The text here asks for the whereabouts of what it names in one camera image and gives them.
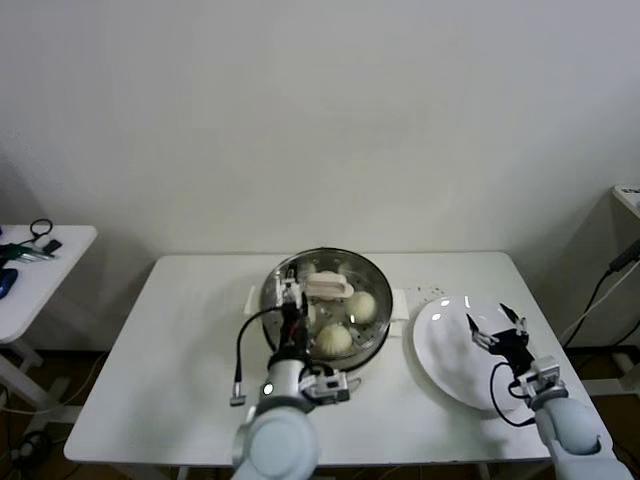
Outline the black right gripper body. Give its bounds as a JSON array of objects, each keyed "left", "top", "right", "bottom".
[{"left": 492, "top": 328, "right": 537, "bottom": 375}]

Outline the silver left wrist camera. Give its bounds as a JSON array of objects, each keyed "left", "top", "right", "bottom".
[{"left": 302, "top": 367, "right": 351, "bottom": 405}]

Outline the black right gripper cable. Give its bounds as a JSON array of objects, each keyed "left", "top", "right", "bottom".
[{"left": 491, "top": 362, "right": 539, "bottom": 426}]

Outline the white side table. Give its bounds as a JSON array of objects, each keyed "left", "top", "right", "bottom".
[{"left": 0, "top": 223, "right": 100, "bottom": 436}]

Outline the round glass pot lid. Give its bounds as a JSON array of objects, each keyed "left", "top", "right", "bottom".
[{"left": 260, "top": 247, "right": 395, "bottom": 359}]

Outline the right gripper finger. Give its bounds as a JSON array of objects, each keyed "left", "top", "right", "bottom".
[
  {"left": 466, "top": 314, "right": 496, "bottom": 351},
  {"left": 500, "top": 302, "right": 529, "bottom": 337}
]

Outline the white floor cable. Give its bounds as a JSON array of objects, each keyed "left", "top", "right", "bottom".
[{"left": 64, "top": 349, "right": 109, "bottom": 406}]

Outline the white metal floor frame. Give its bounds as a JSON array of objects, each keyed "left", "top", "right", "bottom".
[{"left": 582, "top": 352, "right": 640, "bottom": 397}]

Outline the blue plastic object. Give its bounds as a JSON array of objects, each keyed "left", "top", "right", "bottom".
[{"left": 0, "top": 267, "right": 22, "bottom": 300}]

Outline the stainless steel steamer basket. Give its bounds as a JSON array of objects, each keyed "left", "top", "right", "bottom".
[{"left": 259, "top": 246, "right": 396, "bottom": 369}]

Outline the white round plate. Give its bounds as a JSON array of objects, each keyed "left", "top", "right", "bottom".
[{"left": 413, "top": 295, "right": 544, "bottom": 412}]

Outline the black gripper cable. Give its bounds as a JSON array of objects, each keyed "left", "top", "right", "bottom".
[
  {"left": 228, "top": 304, "right": 286, "bottom": 407},
  {"left": 491, "top": 362, "right": 539, "bottom": 426}
]

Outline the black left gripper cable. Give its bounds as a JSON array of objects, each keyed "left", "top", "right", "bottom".
[{"left": 228, "top": 304, "right": 286, "bottom": 407}]

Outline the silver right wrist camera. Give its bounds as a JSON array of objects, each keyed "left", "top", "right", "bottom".
[{"left": 517, "top": 355, "right": 566, "bottom": 399}]

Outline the thin white wall cable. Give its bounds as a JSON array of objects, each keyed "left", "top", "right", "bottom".
[{"left": 562, "top": 267, "right": 640, "bottom": 344}]

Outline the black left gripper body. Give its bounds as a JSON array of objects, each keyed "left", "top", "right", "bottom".
[{"left": 278, "top": 303, "right": 312, "bottom": 359}]

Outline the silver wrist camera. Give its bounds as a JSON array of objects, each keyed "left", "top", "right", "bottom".
[
  {"left": 302, "top": 367, "right": 351, "bottom": 405},
  {"left": 517, "top": 355, "right": 566, "bottom": 399}
]

